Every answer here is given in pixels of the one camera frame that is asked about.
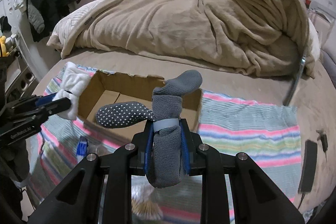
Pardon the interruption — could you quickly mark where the grey dotted sock bundle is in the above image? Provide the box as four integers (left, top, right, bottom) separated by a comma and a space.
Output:
95, 69, 203, 189

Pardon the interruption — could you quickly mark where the white sock bundle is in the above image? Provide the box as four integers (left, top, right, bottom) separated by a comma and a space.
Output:
53, 62, 91, 121

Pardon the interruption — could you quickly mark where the blue white small packet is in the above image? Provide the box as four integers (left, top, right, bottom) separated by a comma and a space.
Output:
76, 136, 88, 163

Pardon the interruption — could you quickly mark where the clear bag of cotton swabs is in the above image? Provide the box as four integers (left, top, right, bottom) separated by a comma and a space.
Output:
131, 184, 163, 221

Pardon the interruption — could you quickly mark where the metal shelf rack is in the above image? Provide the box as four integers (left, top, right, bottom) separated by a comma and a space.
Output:
5, 34, 38, 103

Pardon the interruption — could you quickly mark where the brown cardboard box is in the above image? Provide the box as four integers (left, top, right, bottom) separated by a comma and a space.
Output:
76, 69, 203, 144

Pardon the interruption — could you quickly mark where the yellow toy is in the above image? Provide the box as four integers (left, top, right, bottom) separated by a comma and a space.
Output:
0, 36, 9, 57

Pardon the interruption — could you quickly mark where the striped colourful towel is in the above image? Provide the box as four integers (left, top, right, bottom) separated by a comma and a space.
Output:
27, 63, 302, 224

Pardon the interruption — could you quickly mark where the white patterned pillow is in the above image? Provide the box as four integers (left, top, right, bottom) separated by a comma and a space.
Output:
47, 0, 105, 52

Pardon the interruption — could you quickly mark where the black phone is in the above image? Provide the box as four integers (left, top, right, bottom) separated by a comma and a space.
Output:
298, 140, 318, 193

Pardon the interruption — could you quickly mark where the beige bed mattress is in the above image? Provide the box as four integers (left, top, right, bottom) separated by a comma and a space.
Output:
33, 49, 335, 213

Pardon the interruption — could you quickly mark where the beige fleece blanket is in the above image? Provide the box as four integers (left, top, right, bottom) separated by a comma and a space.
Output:
60, 0, 319, 77

